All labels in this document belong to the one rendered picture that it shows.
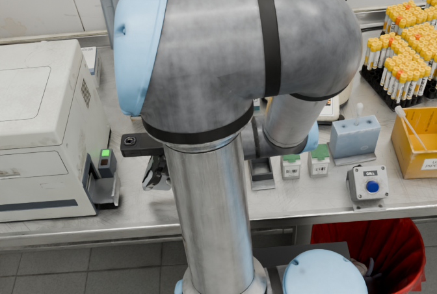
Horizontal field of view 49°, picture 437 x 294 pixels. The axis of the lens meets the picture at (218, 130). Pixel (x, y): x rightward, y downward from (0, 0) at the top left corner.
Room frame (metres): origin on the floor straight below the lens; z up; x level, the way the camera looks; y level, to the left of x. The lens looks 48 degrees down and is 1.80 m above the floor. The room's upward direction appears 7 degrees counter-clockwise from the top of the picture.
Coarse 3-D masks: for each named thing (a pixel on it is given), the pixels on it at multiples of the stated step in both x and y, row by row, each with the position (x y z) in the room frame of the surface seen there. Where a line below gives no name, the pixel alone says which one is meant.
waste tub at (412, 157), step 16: (416, 112) 0.73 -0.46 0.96; (432, 112) 0.73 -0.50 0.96; (400, 128) 0.70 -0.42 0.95; (416, 128) 0.73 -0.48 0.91; (432, 128) 0.73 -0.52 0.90; (400, 144) 0.68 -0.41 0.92; (416, 144) 0.70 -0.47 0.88; (432, 144) 0.69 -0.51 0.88; (400, 160) 0.65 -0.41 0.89; (416, 160) 0.61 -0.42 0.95; (432, 160) 0.61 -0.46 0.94; (416, 176) 0.61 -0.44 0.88; (432, 176) 0.60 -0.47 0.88
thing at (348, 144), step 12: (348, 120) 0.72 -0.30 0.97; (360, 120) 0.72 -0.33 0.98; (372, 120) 0.71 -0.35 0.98; (336, 132) 0.69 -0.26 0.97; (348, 132) 0.69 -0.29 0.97; (360, 132) 0.69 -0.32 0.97; (372, 132) 0.69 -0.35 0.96; (336, 144) 0.68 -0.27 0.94; (348, 144) 0.69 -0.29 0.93; (360, 144) 0.69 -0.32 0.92; (372, 144) 0.69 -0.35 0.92; (336, 156) 0.68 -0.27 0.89; (348, 156) 0.69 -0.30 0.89; (360, 156) 0.68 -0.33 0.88; (372, 156) 0.68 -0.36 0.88
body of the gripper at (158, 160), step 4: (156, 156) 0.64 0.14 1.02; (160, 156) 0.63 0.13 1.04; (164, 156) 0.62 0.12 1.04; (156, 160) 0.63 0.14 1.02; (160, 160) 0.62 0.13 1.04; (164, 160) 0.61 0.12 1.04; (152, 164) 0.64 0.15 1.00; (156, 164) 0.62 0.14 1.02; (160, 164) 0.61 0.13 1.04; (164, 164) 0.61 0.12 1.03; (152, 168) 0.62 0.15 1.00; (156, 168) 0.61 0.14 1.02; (164, 168) 0.61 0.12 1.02; (164, 172) 0.61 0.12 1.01
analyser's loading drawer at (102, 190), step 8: (88, 184) 0.65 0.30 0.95; (96, 184) 0.67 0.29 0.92; (104, 184) 0.66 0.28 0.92; (112, 184) 0.66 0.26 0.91; (88, 192) 0.63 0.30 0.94; (96, 192) 0.64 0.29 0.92; (104, 192) 0.64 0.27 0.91; (112, 192) 0.63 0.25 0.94; (96, 200) 0.62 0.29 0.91; (104, 200) 0.62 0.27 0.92; (112, 200) 0.62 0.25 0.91
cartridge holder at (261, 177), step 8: (248, 160) 0.71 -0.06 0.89; (256, 160) 0.70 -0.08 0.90; (264, 160) 0.69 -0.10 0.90; (256, 168) 0.68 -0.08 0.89; (264, 168) 0.68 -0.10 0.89; (256, 176) 0.64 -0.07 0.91; (264, 176) 0.64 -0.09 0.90; (272, 176) 0.64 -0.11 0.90; (256, 184) 0.63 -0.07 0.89; (264, 184) 0.63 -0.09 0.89; (272, 184) 0.63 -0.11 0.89
